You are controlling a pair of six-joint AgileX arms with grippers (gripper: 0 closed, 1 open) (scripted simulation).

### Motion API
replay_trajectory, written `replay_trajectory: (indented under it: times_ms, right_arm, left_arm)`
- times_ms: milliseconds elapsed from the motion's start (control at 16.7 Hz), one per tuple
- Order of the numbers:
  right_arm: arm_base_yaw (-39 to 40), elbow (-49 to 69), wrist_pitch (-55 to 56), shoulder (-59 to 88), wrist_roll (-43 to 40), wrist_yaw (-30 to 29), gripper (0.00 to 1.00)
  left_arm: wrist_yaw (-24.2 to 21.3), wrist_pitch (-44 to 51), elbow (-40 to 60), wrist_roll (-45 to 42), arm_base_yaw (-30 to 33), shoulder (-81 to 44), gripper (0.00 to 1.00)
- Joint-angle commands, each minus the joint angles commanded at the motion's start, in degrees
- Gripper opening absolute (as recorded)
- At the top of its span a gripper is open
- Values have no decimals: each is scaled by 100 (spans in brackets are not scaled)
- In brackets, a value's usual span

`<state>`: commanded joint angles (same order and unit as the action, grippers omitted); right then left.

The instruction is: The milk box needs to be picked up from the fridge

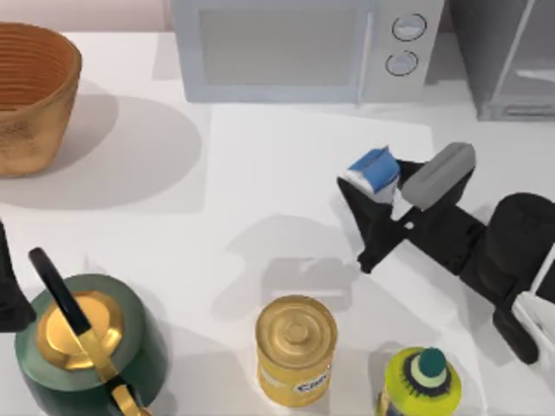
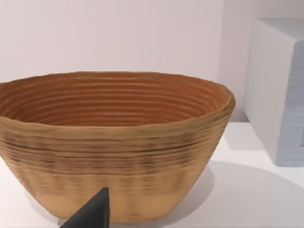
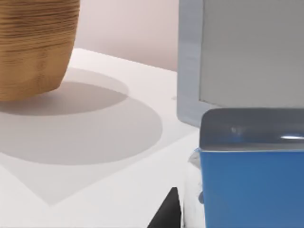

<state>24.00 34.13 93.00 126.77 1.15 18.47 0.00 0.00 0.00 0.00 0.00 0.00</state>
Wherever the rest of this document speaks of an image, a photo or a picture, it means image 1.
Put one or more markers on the blue and white carton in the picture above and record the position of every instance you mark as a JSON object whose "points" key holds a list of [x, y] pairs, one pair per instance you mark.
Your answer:
{"points": [[376, 171]]}

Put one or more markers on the pale grey rounded box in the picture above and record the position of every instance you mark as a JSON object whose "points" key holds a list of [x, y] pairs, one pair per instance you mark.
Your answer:
{"points": [[438, 177]]}

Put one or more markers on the round microwave knob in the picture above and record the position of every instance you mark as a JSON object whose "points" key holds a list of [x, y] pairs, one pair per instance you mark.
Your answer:
{"points": [[402, 63], [409, 27]]}

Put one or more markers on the pale microwave oven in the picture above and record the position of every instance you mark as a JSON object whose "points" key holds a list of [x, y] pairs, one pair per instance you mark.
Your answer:
{"points": [[433, 52]]}

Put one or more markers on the grey cabinet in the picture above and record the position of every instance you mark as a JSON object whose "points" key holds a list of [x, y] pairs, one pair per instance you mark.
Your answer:
{"points": [[490, 65]]}

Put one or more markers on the yellow can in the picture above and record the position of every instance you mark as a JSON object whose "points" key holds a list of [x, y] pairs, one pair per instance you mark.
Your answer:
{"points": [[295, 346]]}

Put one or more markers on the yellow-green bottle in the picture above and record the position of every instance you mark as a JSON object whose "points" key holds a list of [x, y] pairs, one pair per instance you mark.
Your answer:
{"points": [[416, 385]]}

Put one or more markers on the microwave oven door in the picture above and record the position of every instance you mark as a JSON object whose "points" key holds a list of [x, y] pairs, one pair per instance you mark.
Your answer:
{"points": [[277, 47]]}

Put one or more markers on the green kettle with gold lid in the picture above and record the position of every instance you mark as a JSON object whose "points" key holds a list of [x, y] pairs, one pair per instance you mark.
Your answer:
{"points": [[130, 329]]}

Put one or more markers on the woven brown basket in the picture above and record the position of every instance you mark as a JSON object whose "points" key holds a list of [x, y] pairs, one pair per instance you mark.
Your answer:
{"points": [[34, 130]]}

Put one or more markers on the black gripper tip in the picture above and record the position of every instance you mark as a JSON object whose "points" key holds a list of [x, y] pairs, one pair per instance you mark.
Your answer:
{"points": [[11, 299]]}

